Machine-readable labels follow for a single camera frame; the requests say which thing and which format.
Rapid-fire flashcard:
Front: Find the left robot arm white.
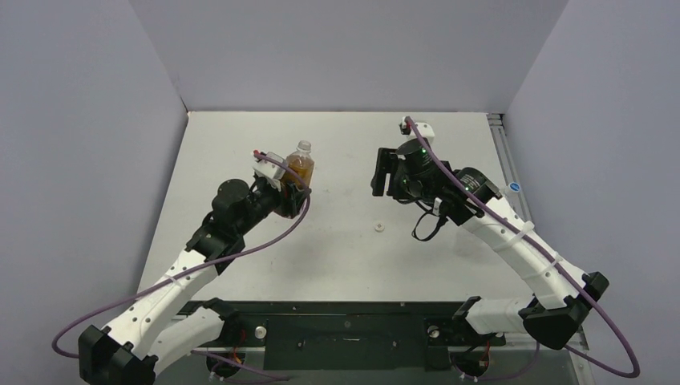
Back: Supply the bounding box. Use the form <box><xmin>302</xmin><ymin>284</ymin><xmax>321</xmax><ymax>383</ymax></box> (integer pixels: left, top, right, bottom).
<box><xmin>78</xmin><ymin>176</ymin><xmax>310</xmax><ymax>384</ymax></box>

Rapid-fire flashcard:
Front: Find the blue white bottle cap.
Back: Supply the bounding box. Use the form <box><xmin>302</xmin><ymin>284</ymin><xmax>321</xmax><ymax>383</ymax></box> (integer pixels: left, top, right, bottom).
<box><xmin>508</xmin><ymin>182</ymin><xmax>521</xmax><ymax>193</ymax></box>

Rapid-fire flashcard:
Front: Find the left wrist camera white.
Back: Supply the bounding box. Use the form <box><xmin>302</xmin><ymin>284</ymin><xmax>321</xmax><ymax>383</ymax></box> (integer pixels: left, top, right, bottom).
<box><xmin>253</xmin><ymin>150</ymin><xmax>288</xmax><ymax>192</ymax></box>

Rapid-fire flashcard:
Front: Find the black cable loop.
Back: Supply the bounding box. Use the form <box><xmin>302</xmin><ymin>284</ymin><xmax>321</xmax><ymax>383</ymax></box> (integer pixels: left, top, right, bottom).
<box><xmin>401</xmin><ymin>197</ymin><xmax>452</xmax><ymax>243</ymax></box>

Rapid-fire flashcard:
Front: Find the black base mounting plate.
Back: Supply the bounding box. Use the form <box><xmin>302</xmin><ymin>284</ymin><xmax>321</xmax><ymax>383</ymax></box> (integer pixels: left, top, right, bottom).
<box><xmin>205</xmin><ymin>300</ymin><xmax>509</xmax><ymax>371</ymax></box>

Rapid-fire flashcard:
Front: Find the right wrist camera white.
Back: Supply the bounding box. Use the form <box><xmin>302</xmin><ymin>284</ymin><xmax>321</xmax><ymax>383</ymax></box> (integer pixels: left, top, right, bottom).
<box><xmin>399</xmin><ymin>116</ymin><xmax>435</xmax><ymax>146</ymax></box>

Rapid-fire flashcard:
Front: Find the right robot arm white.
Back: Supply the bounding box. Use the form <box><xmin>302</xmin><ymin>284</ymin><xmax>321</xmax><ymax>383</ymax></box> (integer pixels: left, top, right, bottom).
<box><xmin>370</xmin><ymin>139</ymin><xmax>609</xmax><ymax>350</ymax></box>

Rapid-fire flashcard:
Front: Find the tea bottle red label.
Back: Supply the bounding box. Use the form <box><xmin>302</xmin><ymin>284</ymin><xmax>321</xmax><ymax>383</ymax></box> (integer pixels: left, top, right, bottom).
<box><xmin>275</xmin><ymin>140</ymin><xmax>315</xmax><ymax>219</ymax></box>

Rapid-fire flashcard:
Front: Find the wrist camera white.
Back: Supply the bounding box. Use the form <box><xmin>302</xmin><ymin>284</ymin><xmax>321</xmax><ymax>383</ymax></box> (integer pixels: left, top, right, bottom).
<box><xmin>253</xmin><ymin>150</ymin><xmax>288</xmax><ymax>192</ymax></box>
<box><xmin>399</xmin><ymin>116</ymin><xmax>435</xmax><ymax>146</ymax></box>

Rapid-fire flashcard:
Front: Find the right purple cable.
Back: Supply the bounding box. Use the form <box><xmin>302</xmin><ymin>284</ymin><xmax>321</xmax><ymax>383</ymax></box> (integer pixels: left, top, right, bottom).
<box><xmin>404</xmin><ymin>116</ymin><xmax>642</xmax><ymax>379</ymax></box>

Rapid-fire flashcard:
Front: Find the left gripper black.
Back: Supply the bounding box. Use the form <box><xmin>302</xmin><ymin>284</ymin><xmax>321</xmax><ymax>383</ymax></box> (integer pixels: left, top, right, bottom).
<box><xmin>237</xmin><ymin>176</ymin><xmax>310</xmax><ymax>237</ymax></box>

